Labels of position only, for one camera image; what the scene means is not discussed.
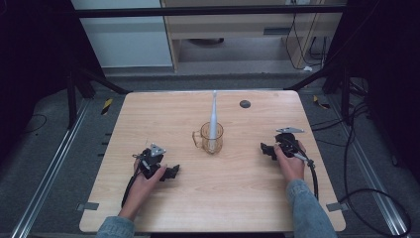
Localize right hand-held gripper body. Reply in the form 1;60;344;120
274;126;306;159

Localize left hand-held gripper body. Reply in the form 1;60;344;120
132;142;167;181

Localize amber transparent cup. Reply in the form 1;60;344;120
191;121;225;156

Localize white electric toothbrush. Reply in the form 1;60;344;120
207;89;220;154

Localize person's right hand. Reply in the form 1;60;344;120
272;140;307;183

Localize person's left hand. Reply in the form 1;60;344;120
129;158;168;203

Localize yellow black tape strip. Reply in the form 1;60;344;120
100;97;114;116
312;94;331;110

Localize black metal stand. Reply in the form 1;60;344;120
283;62;354;127
64;62;134;131

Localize white cabinet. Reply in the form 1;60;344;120
68;0;173;69

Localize dark curtain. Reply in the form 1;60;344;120
0;0;103;167
325;0;420;186

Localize light wooden desk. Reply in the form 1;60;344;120
159;0;343;72

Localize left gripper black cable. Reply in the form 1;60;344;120
121;155;144;209

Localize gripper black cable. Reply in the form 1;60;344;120
282;137;320;201
121;155;144;209

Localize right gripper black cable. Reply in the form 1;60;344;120
282;137;320;201

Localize black looped floor cable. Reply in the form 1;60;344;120
310;98;412;238

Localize grey metal table bracket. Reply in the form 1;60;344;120
325;201;350;213
76;201;100;212

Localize metal floor rail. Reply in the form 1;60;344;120
326;94;411;238
9;98;91;238

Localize black hanging desk cables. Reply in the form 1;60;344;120
284;12;329;71

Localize thin black floor cable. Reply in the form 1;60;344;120
23;113;49;135

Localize black horizontal frame bar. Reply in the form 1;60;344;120
69;5;347;19

